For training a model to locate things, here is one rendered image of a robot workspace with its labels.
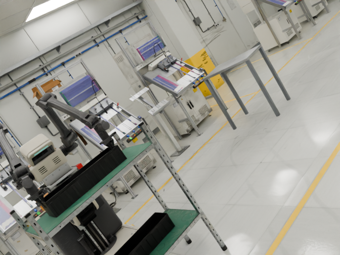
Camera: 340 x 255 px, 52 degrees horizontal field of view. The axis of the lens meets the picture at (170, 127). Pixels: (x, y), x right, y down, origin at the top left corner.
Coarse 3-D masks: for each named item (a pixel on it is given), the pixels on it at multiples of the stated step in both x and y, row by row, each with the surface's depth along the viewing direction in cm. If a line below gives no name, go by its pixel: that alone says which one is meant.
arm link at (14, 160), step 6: (0, 132) 218; (6, 132) 223; (0, 138) 215; (6, 138) 216; (6, 144) 213; (6, 150) 210; (12, 150) 210; (12, 156) 207; (12, 162) 205; (18, 162) 205; (12, 168) 204; (18, 168) 202; (24, 168) 203; (18, 174) 202; (24, 174) 204
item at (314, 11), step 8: (304, 0) 829; (312, 0) 830; (320, 0) 850; (296, 8) 852; (304, 8) 840; (312, 8) 828; (320, 8) 844; (296, 16) 864; (304, 16) 851; (312, 16) 838
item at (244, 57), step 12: (252, 48) 439; (228, 60) 466; (240, 60) 411; (216, 72) 435; (252, 72) 407; (228, 84) 484; (216, 96) 455; (288, 96) 446; (276, 108) 418; (228, 120) 464
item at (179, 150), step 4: (156, 116) 504; (160, 116) 508; (160, 120) 507; (160, 124) 509; (164, 124) 509; (164, 128) 509; (164, 132) 514; (168, 132) 511; (168, 136) 512; (172, 136) 514; (172, 140) 513; (176, 144) 516; (176, 148) 518; (180, 148) 518; (184, 148) 518; (176, 152) 523; (180, 152) 512
